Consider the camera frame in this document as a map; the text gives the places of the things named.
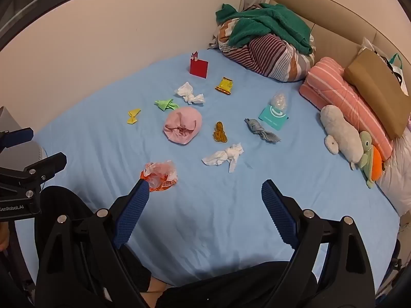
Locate grey plush seal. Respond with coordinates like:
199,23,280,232
320,105,365,170

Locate white quilt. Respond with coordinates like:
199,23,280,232
376,128,411,217

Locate long white tissue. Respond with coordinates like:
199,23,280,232
202,143,245,173

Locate beige headboard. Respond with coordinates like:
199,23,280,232
270,0,411,81

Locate green towel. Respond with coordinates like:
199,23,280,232
215,3,314,55

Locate red folded card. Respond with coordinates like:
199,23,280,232
190,51,209,79

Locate grey and white bin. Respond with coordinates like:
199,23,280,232
0,106,47,170

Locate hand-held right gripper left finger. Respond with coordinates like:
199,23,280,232
35,178,151,308

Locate amber plastic wrapper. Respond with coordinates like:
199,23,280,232
211,121,228,143

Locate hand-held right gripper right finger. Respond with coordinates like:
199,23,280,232
261,180,376,308

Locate pink cloth cap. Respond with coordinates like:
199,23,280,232
163,107,203,145

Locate clear plastic wrap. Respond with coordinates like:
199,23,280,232
269,92,288,113

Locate teal square card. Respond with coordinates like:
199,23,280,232
258,104,288,132

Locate yellow snack packet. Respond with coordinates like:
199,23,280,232
215,77,234,95

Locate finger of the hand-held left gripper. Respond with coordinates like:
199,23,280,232
0,153,67,199
0,128,34,151

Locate person's dark trousers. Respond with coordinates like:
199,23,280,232
0,185,322,308

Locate striped duvet bundle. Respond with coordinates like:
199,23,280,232
207,16,317,82

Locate white shopping bag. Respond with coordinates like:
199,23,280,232
359,37,411,97

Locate knotted white tissue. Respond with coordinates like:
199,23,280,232
174,82,205,105

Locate brown pillow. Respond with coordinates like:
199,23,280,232
343,49,411,140

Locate grey crumpled cloth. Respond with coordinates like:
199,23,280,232
244,118,281,144

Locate green paper wrapper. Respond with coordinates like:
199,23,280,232
154,99,180,113

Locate orange and white plastic bag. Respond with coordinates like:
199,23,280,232
140,160,179,192

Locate green plush turtle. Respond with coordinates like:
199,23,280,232
358,131,384,189

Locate pink striped pillow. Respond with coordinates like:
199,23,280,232
299,57,394,161

